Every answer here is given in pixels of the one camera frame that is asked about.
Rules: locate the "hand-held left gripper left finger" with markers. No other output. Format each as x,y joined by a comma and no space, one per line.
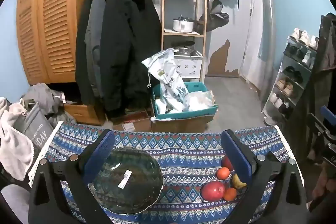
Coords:
101,151

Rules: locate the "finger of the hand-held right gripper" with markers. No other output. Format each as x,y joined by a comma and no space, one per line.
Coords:
328,114
319,124

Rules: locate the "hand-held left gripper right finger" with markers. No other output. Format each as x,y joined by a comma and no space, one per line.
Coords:
237,155

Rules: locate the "large orange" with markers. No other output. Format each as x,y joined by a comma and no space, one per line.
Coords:
227,163

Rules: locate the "small orange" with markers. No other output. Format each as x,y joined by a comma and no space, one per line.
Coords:
230,194
223,173

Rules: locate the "yellow banana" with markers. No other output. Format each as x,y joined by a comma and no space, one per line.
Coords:
237,182

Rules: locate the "dark green glass plate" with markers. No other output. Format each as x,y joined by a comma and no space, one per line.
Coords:
141,169

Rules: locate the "person's right hand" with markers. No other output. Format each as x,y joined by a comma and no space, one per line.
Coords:
321,184

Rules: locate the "dark hanging cloth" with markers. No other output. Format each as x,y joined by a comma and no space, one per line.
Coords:
304,98

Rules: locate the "red apple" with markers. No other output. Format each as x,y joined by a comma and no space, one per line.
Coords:
212,191

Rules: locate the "small labelled cardboard box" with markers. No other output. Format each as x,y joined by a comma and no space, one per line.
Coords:
136,123

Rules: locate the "group of shoes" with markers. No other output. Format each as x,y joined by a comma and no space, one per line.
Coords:
288,88

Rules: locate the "white shoe rack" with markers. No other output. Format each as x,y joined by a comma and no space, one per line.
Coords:
265,111

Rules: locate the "patterned blue tablecloth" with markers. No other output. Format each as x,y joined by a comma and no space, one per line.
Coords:
183,150

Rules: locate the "large cardboard box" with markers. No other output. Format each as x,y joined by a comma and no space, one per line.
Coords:
181,125

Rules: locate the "white plastic bag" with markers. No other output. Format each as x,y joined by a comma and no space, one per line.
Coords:
199,100

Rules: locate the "teal plastic crate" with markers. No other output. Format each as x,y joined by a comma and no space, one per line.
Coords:
183,115

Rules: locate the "grey tote bag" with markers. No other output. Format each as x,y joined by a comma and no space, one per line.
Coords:
34,124

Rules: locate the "grey clothes pile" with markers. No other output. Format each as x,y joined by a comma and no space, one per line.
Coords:
42,95

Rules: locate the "white towel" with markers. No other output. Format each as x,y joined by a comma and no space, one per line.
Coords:
13,150

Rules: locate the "white patterned storage box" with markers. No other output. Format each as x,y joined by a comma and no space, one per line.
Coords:
189,66

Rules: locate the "white printed rice bag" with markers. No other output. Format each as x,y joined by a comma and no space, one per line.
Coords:
168,74

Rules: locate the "black coat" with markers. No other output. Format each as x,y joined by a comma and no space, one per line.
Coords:
126,43

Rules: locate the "silver pipe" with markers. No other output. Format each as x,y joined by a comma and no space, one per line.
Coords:
266,16

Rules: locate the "metal pot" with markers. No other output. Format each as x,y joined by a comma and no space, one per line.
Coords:
183,49

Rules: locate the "grey jacket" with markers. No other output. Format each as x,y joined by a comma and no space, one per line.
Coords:
93,29

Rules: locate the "white door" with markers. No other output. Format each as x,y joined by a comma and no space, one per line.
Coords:
236,29

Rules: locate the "wooden louvered wardrobe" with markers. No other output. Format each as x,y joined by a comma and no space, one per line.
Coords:
52,29

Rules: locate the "grey hanging bag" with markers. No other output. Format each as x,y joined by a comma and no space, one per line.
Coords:
215,18

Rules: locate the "white rice cooker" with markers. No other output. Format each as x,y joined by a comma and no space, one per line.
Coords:
182,26

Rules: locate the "wooden shelf rack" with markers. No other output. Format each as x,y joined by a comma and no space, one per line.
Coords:
163,16

